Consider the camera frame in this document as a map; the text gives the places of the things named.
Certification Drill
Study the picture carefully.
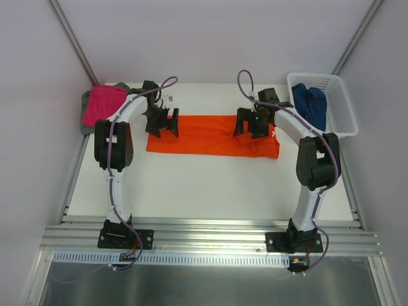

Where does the pink folded t shirt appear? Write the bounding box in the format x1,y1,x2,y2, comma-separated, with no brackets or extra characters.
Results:
82,85,128,128

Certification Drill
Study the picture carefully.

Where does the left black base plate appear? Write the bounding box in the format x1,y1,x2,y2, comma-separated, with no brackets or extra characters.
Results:
97,228,154,250

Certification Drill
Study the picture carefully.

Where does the aluminium mounting rail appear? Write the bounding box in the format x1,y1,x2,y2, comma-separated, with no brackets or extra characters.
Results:
40,216,385,257

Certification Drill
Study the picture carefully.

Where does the orange t shirt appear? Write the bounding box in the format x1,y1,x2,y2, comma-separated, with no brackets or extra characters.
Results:
146,115,280,159

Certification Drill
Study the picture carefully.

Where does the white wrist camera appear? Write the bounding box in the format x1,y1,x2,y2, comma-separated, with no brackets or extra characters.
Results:
160,95,173,108
248,91,259,103

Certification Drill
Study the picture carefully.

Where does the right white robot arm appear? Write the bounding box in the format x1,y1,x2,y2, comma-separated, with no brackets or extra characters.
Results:
233,88,341,254

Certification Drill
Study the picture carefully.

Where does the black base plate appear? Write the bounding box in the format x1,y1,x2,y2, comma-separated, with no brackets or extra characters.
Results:
265,232,323,254
97,228,154,250

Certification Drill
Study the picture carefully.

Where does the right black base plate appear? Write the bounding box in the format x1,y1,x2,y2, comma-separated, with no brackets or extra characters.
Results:
265,232,323,254

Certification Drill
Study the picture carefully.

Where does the blue t shirt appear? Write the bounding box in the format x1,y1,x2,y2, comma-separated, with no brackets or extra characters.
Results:
291,83,328,131

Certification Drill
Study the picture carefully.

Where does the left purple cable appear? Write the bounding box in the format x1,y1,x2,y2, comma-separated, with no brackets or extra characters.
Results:
106,76,179,243

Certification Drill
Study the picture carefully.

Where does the grey folded t shirt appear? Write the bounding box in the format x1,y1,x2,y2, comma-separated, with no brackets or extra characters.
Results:
80,82,131,136

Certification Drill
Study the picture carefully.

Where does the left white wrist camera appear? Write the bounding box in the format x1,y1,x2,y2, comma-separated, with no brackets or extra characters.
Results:
160,95,173,108

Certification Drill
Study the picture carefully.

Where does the purple cable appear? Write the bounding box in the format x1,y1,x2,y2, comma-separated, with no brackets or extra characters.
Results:
106,76,179,243
237,69,339,256

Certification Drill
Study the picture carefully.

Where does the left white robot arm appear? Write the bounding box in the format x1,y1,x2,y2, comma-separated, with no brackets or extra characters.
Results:
94,76,179,247

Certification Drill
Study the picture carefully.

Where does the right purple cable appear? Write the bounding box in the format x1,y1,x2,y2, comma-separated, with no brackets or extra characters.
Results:
237,69,339,256

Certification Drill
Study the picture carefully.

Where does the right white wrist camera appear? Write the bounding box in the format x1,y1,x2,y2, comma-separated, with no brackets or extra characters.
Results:
248,91,259,103

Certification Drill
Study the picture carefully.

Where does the white plastic basket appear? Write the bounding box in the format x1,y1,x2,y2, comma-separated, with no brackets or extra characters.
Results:
287,73,358,139

